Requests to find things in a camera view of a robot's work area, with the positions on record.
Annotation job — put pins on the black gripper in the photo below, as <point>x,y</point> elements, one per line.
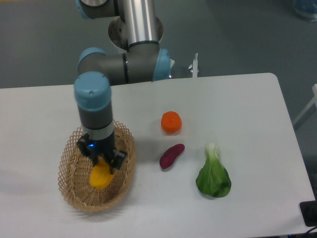
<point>105,147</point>

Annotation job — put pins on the yellow mango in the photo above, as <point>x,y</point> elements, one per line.
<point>100,176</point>

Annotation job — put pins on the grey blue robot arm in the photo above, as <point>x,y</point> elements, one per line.
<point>143,61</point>

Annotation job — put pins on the woven wicker basket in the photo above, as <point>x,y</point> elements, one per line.
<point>94,188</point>

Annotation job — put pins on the purple sweet potato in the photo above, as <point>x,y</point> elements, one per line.
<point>170,155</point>

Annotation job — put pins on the orange tangerine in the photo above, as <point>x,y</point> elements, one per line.
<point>171,122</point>

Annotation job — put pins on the green bok choy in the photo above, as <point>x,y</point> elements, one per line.
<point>213,178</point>

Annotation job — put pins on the black device at table edge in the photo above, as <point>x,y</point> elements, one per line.
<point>309,212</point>

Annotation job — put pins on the blue object top right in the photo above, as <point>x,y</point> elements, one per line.
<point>306,9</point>

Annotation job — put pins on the white frame at right edge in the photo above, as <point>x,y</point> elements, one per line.
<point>307,111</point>

